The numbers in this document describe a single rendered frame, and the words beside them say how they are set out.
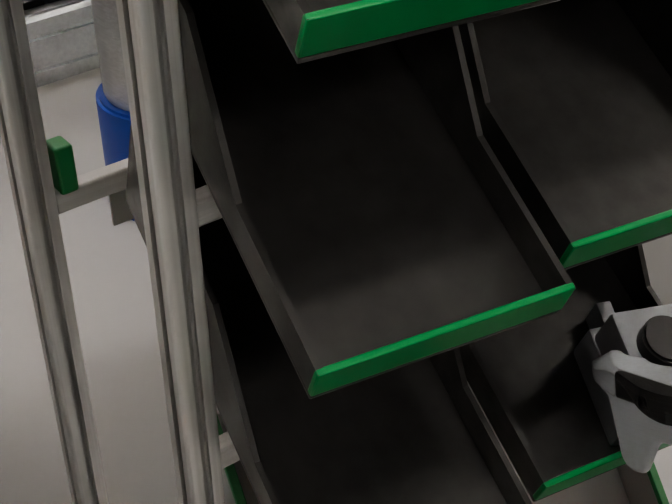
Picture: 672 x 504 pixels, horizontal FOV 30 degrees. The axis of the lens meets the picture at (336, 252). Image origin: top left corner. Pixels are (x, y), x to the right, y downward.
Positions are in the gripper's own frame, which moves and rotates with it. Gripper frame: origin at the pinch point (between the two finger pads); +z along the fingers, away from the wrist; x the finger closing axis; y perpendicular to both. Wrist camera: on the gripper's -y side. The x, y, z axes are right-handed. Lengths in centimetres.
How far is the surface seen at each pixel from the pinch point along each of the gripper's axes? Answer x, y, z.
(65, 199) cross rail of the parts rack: -30.1, -10.8, 14.9
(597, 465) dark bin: -4.3, 5.7, -1.3
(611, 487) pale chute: 3.9, 13.0, 12.2
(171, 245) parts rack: -27.2, -10.1, -3.8
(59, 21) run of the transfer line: -18, -25, 125
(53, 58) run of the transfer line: -20, -19, 127
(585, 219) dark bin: -6.5, -8.9, -5.3
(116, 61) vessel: -17, -18, 83
